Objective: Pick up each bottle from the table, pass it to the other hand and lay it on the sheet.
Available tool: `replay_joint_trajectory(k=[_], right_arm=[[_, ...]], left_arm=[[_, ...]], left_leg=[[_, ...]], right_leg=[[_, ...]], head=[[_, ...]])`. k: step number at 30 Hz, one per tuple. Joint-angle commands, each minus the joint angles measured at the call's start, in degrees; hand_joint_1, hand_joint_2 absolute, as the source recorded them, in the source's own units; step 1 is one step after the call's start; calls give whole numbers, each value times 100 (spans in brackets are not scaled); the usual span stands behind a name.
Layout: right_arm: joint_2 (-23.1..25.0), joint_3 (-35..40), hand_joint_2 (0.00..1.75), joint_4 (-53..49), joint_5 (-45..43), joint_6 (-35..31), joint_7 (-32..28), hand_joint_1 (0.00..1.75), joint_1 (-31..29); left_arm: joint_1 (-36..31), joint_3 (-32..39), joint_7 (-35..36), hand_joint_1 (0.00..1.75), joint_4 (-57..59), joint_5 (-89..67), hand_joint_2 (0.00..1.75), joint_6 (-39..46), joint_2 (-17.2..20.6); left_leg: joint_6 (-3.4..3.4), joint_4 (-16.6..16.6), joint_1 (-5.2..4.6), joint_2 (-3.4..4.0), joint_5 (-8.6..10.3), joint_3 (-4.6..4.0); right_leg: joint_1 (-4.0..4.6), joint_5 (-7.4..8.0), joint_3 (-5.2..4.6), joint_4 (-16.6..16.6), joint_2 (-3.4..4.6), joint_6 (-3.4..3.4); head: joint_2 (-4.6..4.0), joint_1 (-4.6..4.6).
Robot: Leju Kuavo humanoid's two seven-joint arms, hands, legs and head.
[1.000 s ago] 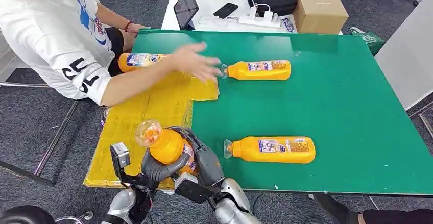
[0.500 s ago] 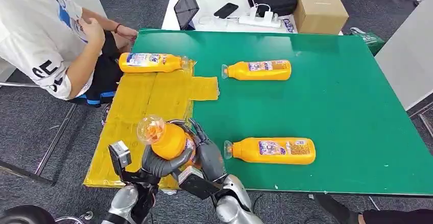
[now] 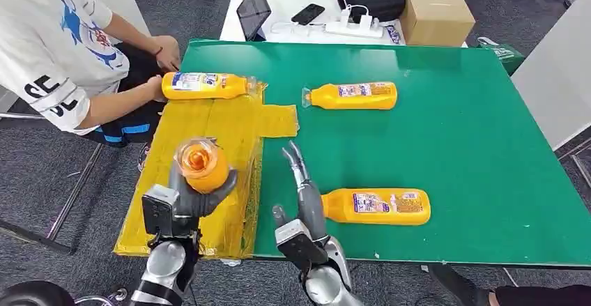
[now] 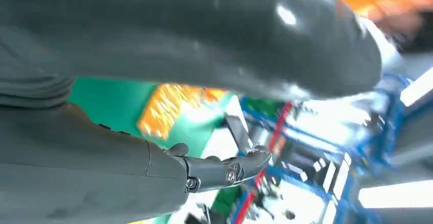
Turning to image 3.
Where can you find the green shopping bag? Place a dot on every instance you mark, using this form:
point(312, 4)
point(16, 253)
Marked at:
point(503, 54)

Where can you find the person's left hand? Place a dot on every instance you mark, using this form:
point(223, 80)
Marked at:
point(168, 54)

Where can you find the small blue printed packet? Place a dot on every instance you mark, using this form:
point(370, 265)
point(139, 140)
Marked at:
point(393, 34)

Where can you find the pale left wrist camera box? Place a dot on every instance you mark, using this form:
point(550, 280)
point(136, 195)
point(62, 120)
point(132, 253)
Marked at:
point(159, 209)

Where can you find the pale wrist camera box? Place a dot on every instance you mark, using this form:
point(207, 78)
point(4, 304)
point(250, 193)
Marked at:
point(159, 209)
point(298, 244)

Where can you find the steel bench frame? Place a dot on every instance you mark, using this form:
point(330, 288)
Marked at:
point(74, 193)

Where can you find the black tablet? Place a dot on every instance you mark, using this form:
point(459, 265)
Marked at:
point(253, 12)

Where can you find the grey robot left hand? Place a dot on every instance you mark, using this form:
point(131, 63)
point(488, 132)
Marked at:
point(189, 204)

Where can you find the cardboard box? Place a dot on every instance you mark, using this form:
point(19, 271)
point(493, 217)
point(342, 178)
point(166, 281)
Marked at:
point(436, 20)

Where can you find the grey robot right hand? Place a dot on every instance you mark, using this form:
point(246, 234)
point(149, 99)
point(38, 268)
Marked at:
point(311, 207)

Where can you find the person's right hand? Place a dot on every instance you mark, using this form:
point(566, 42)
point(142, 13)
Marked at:
point(157, 89)

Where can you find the green table mat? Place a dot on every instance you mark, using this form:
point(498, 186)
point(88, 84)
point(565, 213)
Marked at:
point(461, 133)

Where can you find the white power strip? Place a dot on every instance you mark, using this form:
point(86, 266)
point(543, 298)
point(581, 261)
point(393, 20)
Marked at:
point(353, 30)

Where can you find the person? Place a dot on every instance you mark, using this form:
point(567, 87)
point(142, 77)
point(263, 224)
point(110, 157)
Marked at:
point(46, 54)

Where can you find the white charger plug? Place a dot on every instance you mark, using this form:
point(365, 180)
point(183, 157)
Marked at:
point(345, 16)
point(366, 21)

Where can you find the black leg and foot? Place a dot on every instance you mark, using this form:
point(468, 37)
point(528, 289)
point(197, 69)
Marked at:
point(545, 297)

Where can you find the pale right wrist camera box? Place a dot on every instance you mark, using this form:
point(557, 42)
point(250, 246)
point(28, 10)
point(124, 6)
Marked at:
point(298, 244)

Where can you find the dark wristband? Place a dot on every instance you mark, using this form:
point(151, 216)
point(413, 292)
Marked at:
point(158, 51)

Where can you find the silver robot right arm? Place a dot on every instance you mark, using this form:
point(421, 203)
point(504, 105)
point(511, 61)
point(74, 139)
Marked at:
point(325, 285)

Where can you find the orange drink bottle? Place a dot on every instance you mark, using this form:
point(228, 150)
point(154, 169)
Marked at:
point(351, 98)
point(203, 165)
point(341, 209)
point(208, 89)

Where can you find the black wheel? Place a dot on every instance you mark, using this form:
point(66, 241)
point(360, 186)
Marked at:
point(32, 295)

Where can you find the grey side table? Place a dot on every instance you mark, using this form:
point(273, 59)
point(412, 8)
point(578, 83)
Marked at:
point(558, 63)

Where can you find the black smartphone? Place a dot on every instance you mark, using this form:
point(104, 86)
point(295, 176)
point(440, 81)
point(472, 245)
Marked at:
point(308, 14)

